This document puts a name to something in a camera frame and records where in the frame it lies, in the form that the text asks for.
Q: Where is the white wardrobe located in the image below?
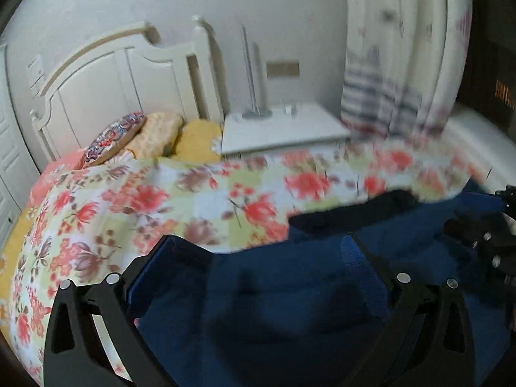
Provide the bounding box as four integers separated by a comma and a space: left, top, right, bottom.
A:
0, 44, 41, 246

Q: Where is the white stick lamp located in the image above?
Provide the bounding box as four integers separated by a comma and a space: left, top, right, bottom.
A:
240, 24, 275, 120

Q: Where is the yellow daisy bed sheet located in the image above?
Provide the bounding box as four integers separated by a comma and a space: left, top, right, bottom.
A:
0, 205, 41, 331

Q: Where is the pink floral pillow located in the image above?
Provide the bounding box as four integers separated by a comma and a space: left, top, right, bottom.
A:
30, 151, 87, 206

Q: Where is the gold wall socket panel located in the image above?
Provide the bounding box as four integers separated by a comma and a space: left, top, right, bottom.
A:
266, 61, 300, 79

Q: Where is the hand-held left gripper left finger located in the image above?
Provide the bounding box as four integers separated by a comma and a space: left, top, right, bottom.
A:
42, 234, 180, 387

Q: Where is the patterned round cushion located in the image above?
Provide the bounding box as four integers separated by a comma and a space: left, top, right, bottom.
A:
81, 112, 146, 168

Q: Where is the white nightstand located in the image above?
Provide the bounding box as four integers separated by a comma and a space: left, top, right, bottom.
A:
221, 103, 351, 158

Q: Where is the boat print curtain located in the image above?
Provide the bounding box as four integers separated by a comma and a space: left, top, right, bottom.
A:
341, 0, 472, 140

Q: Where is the floral quilt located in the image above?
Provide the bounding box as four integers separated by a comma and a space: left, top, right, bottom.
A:
7, 145, 490, 387

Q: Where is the blue puffer jacket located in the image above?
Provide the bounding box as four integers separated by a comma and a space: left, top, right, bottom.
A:
133, 177, 516, 387

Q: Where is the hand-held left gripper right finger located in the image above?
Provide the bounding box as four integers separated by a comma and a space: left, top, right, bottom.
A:
341, 233, 477, 387

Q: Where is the white window sill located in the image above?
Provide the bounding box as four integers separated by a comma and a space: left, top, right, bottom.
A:
443, 105, 516, 194

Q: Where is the beige pillow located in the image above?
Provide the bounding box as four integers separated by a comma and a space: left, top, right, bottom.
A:
127, 112, 184, 159

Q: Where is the white wooden headboard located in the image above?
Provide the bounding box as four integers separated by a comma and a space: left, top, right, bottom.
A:
30, 15, 224, 162

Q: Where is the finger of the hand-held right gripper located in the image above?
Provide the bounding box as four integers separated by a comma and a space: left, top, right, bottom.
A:
443, 217, 504, 267
495, 185, 516, 212

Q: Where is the yellow pillow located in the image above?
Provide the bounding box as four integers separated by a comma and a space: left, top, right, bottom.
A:
175, 119, 224, 158

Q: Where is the dark window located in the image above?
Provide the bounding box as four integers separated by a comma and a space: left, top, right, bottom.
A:
455, 0, 516, 117

